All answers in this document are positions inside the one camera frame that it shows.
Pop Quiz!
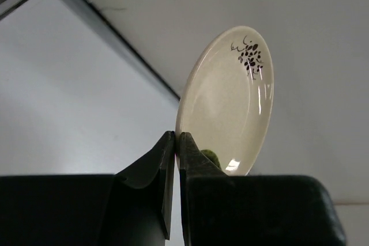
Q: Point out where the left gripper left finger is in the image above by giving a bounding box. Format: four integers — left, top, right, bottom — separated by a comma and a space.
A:
1, 131, 175, 245

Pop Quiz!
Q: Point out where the cream plate with floral print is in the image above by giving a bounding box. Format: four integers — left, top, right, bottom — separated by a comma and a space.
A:
175, 26, 274, 176

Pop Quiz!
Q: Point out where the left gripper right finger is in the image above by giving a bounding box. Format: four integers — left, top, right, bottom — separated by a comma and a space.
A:
178, 133, 346, 245

